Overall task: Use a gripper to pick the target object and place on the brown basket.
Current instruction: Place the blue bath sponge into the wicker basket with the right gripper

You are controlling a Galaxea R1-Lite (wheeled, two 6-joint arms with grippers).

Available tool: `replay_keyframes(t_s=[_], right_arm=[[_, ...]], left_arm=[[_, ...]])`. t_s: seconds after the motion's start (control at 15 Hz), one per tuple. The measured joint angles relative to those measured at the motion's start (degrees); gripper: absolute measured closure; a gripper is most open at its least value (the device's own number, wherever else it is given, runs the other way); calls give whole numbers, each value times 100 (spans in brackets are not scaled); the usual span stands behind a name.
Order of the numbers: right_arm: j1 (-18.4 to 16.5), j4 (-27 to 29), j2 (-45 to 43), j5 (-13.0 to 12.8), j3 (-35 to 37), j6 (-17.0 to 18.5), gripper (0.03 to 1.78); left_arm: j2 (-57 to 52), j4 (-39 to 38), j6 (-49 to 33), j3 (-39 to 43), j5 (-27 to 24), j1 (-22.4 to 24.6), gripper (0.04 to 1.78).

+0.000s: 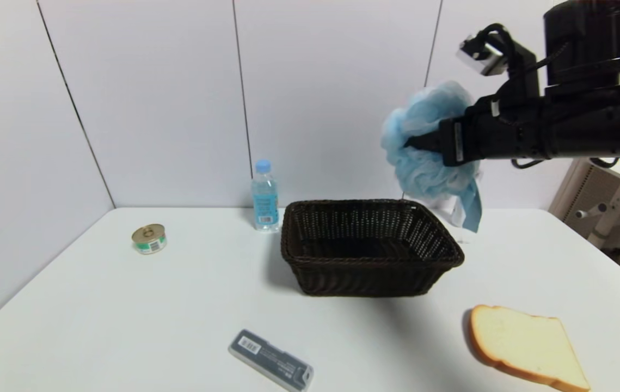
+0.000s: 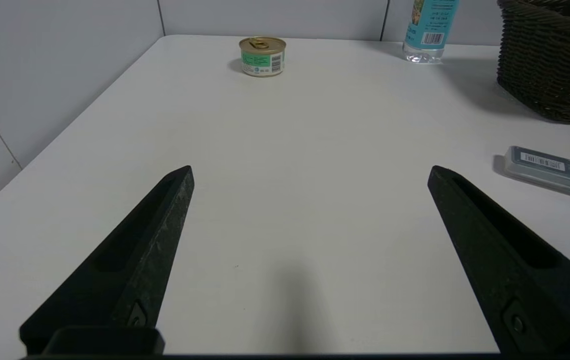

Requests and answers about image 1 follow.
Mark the white bread slice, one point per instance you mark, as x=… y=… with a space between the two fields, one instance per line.
x=522 y=343

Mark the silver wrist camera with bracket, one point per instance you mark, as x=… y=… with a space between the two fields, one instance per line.
x=481 y=54

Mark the white desk leg frame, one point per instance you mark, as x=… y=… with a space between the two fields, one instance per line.
x=614 y=212

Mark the dark brown wicker basket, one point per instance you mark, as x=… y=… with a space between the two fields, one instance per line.
x=364 y=275

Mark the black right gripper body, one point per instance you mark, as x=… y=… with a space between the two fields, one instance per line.
x=455 y=141

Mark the white bottle dark cap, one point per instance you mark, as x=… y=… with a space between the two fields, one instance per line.
x=451 y=209

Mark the clear water bottle blue cap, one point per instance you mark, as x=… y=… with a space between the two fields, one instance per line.
x=265 y=207

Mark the white perforated panel cabinet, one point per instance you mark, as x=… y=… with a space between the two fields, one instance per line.
x=579 y=190

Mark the grey rectangular plastic case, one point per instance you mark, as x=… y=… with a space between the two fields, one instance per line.
x=271 y=359

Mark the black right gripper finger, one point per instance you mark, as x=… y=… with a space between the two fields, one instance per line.
x=427 y=141

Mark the small tin can green label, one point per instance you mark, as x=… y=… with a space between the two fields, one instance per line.
x=149 y=238

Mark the light blue mesh bath loofah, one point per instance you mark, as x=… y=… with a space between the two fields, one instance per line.
x=424 y=174

